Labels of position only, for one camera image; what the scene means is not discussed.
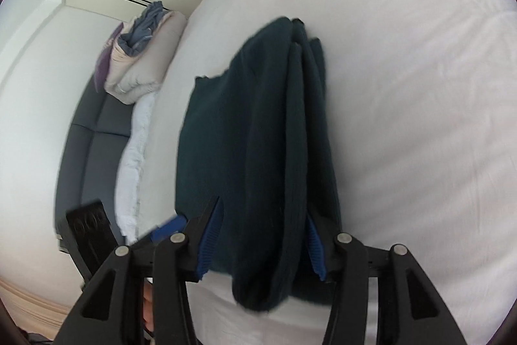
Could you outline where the dark green knit sweater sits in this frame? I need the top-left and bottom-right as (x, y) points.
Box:
(175, 17), (341, 312)

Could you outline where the person's left hand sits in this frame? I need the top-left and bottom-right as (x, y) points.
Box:
(143, 280), (154, 332)

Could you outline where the white quilt at bed edge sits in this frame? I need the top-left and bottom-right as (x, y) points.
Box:
(114, 92), (158, 244)

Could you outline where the dark grey upholstered headboard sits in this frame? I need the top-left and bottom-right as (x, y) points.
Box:
(54, 80), (133, 242)

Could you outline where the folded beige duvet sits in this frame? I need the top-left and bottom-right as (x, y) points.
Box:
(103, 11), (187, 105)

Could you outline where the purple cushion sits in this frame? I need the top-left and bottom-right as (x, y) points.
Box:
(93, 23), (123, 92)

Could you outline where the blue grey crumpled garment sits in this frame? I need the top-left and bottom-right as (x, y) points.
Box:
(117, 1), (169, 57)

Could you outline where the white bed sheet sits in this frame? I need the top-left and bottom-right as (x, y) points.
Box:
(137, 0), (516, 344)

